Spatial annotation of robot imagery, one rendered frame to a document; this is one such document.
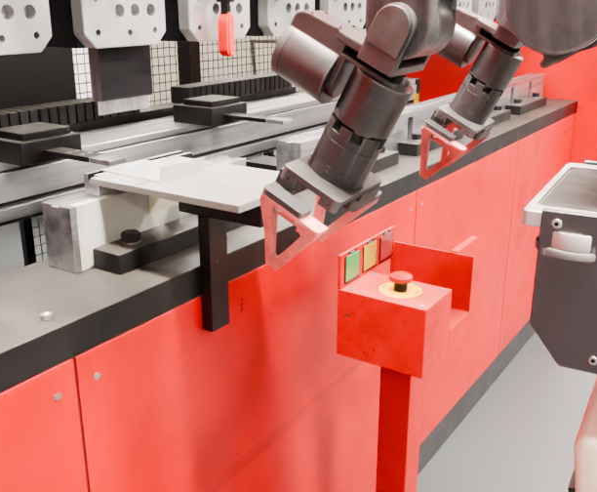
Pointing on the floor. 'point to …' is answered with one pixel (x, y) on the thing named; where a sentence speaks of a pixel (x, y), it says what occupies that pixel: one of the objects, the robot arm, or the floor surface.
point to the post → (188, 61)
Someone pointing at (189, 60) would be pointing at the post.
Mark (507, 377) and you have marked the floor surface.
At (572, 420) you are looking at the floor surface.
